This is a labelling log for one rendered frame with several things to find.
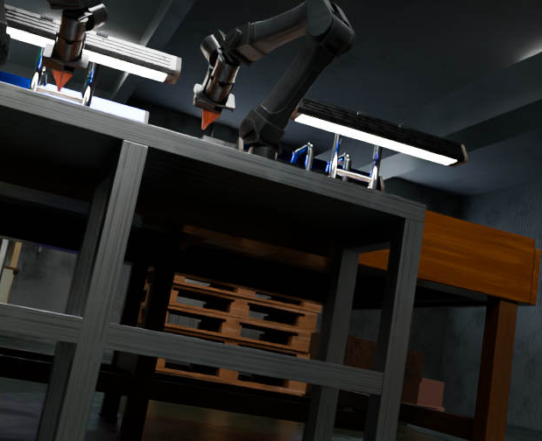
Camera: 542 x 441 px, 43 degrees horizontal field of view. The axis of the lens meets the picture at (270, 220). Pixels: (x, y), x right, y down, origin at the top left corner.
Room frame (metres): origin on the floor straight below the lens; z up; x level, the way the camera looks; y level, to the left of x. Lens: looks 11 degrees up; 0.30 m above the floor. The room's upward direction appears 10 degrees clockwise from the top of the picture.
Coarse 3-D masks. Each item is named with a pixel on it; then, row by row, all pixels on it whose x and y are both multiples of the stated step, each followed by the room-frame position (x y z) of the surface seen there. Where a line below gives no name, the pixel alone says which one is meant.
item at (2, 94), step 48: (0, 96) 1.08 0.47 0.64; (48, 96) 1.10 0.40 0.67; (0, 144) 1.34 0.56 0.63; (48, 144) 1.28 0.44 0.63; (96, 144) 1.21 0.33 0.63; (144, 144) 1.16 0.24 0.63; (192, 144) 1.19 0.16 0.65; (0, 192) 1.90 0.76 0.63; (192, 192) 1.47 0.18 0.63; (240, 192) 1.39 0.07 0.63; (288, 192) 1.32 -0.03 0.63; (336, 192) 1.30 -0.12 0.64; (384, 192) 1.33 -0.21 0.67
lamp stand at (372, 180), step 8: (360, 112) 2.05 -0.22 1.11; (408, 128) 2.10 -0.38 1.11; (336, 136) 2.21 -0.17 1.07; (336, 144) 2.21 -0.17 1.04; (376, 144) 2.26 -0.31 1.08; (336, 152) 2.21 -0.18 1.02; (376, 152) 2.26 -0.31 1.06; (336, 160) 2.21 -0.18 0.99; (376, 160) 2.26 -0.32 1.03; (336, 168) 2.22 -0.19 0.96; (376, 168) 2.26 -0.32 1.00; (328, 176) 2.22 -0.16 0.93; (352, 176) 2.24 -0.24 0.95; (360, 176) 2.24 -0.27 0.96; (368, 176) 2.25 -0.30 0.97; (376, 176) 2.26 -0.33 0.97; (376, 184) 2.27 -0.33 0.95
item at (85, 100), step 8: (48, 16) 1.76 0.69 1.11; (96, 32) 1.80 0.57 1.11; (104, 32) 1.82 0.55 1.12; (40, 48) 1.92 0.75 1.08; (40, 56) 1.92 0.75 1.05; (40, 64) 1.92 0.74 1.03; (96, 64) 1.97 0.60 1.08; (40, 72) 1.92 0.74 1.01; (88, 72) 1.96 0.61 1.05; (32, 80) 1.92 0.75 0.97; (88, 80) 1.96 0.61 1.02; (32, 88) 1.92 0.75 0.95; (40, 88) 1.92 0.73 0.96; (48, 88) 1.93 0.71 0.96; (88, 88) 1.96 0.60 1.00; (56, 96) 1.95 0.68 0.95; (64, 96) 1.95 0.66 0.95; (72, 96) 1.95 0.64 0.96; (80, 96) 1.96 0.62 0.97; (88, 96) 1.96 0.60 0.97; (88, 104) 1.97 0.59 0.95
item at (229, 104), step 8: (208, 80) 1.59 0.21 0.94; (216, 80) 1.56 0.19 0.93; (200, 88) 1.62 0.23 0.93; (208, 88) 1.59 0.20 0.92; (216, 88) 1.58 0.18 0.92; (224, 88) 1.58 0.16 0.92; (200, 96) 1.60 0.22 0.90; (208, 96) 1.60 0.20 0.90; (216, 96) 1.59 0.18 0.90; (224, 96) 1.60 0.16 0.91; (232, 96) 1.65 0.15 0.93; (216, 104) 1.61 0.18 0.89; (224, 104) 1.61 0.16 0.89; (232, 104) 1.63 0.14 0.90
